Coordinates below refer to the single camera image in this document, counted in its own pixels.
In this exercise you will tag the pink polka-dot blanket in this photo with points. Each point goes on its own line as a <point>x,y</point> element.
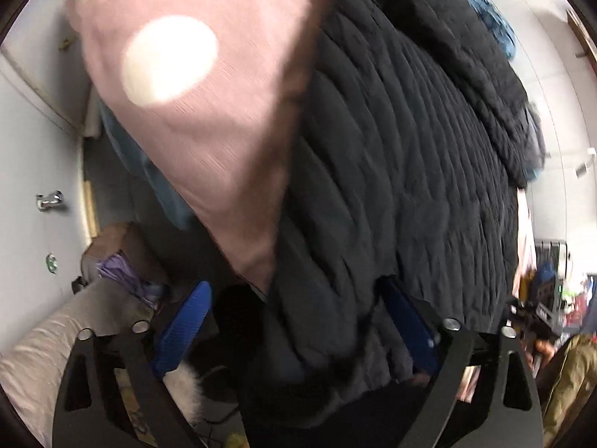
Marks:
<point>210,126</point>

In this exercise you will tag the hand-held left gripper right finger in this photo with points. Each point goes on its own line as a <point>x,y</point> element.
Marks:
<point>413,331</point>

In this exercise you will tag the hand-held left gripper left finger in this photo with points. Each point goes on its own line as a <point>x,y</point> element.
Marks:
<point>184,331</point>

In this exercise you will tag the metal wall hook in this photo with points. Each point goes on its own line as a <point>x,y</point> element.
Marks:
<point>49,200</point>

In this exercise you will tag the wooden strip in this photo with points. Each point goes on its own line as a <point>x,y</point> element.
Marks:
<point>91,210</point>

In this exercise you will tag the black quilted jacket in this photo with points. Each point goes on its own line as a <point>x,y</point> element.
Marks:
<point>396,158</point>

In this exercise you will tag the green wall sticker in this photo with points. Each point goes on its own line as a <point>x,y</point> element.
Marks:
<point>51,262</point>

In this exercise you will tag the person's olive trouser leg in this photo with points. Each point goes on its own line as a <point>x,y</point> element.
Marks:
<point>573,382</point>

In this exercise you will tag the light pink quilted blanket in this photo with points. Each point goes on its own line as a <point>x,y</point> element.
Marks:
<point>37,354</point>

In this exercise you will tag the purple cloth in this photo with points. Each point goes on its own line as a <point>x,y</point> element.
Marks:
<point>123,273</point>

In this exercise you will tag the white fur trim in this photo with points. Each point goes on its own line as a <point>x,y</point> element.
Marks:
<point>186,392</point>

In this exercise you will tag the blue cloth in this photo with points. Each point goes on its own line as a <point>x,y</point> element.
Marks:
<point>489,14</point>

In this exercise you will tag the cardboard box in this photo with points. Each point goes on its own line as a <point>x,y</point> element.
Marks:
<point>123,245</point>

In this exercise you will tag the light blue sheet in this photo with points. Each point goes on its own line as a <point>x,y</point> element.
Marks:
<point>140,163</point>

